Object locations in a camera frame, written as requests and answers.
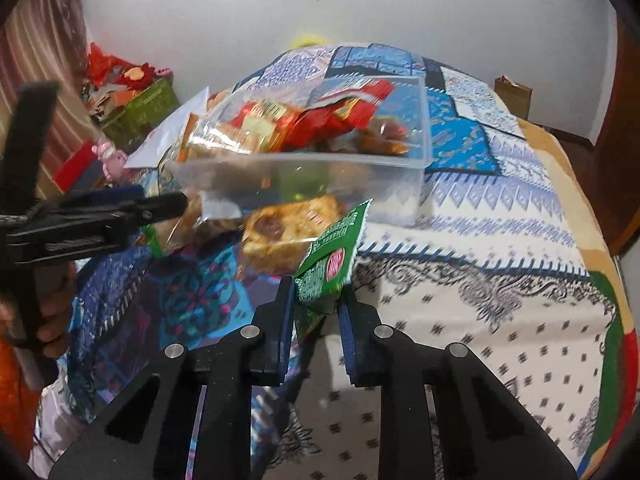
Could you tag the brown wooden door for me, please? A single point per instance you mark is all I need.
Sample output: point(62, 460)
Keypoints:
point(617, 149)

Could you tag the clear plastic storage box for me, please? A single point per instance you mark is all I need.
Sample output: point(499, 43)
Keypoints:
point(331, 167)

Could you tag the green pea snack bag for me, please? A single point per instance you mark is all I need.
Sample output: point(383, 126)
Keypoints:
point(327, 269)

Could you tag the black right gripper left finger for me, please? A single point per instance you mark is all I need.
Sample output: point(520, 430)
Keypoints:
point(187, 413)

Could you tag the brown pastry clear pack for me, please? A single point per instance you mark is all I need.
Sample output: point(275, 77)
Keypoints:
point(384, 136)

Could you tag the round biscuit roll pack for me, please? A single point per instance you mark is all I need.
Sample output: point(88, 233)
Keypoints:
point(200, 138)

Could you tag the red yellow small snack packet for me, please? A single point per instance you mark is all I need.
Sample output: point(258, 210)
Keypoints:
point(262, 126)

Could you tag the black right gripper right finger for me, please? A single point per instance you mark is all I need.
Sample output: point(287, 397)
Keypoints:
point(441, 409)

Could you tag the pink plush toy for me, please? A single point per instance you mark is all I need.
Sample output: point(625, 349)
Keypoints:
point(112, 159)

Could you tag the brown cardboard box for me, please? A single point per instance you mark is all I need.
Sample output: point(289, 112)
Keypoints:
point(517, 97)

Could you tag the person left hand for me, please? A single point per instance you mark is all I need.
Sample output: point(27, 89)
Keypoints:
point(55, 310)

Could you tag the red box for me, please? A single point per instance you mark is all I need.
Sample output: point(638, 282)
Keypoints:
point(80, 173)

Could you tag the striped pink curtain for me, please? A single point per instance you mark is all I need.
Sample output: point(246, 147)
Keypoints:
point(47, 40)

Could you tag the yellow fuzzy hoop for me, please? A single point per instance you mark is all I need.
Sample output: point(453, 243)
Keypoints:
point(308, 40)

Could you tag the patchwork patterned bed blanket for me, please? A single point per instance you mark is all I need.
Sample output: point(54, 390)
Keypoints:
point(505, 256)

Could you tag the green storage box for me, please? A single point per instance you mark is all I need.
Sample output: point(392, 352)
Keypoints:
point(129, 125)

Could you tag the clear bag of cookies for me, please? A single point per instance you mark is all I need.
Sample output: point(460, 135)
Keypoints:
point(207, 215)

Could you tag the red stuffed items pile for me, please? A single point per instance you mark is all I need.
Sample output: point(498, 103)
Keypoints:
point(112, 80)

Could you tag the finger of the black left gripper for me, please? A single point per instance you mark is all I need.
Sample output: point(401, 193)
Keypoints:
point(125, 209)
point(111, 196)

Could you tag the red snack bag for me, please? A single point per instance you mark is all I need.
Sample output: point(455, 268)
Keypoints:
point(347, 106)

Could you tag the nut cake clear pack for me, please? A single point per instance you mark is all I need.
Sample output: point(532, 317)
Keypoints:
point(276, 238)

